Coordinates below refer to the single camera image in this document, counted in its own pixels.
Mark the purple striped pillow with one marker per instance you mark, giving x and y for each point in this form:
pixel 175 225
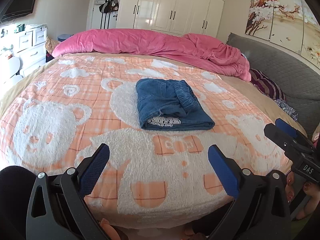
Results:
pixel 265 85

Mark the bags hanging on door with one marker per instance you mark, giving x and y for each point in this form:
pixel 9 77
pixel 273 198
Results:
pixel 107 6

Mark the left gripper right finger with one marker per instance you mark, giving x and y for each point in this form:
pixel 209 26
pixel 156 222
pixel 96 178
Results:
pixel 259 209

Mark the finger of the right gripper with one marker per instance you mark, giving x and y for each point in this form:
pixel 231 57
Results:
pixel 292 154
pixel 288 137

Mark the grey padded headboard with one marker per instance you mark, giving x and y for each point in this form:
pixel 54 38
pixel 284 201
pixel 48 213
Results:
pixel 298 81

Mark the white drawer dresser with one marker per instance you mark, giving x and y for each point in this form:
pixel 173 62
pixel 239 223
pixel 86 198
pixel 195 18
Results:
pixel 27 45

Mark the person left hand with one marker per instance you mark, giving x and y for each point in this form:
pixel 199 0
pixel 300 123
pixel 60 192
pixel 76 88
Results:
pixel 109 230

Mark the blue denim lace-trimmed pants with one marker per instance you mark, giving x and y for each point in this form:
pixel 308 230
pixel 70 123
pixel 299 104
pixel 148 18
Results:
pixel 170 105

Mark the beige bed sheet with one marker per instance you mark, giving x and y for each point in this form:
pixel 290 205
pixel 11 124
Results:
pixel 265 104

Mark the blossom wall painting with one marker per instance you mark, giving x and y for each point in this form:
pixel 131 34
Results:
pixel 286 23

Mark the cream wardrobe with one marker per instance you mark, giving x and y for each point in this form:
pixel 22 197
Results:
pixel 175 17

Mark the orange bear pattern blanket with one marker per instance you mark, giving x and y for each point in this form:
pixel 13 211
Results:
pixel 62 113

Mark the pink duvet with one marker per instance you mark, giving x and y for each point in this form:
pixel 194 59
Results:
pixel 197 50

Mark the person right hand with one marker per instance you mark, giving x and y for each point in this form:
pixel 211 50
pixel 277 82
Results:
pixel 302 196

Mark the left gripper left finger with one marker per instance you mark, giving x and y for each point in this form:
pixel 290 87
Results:
pixel 57 209

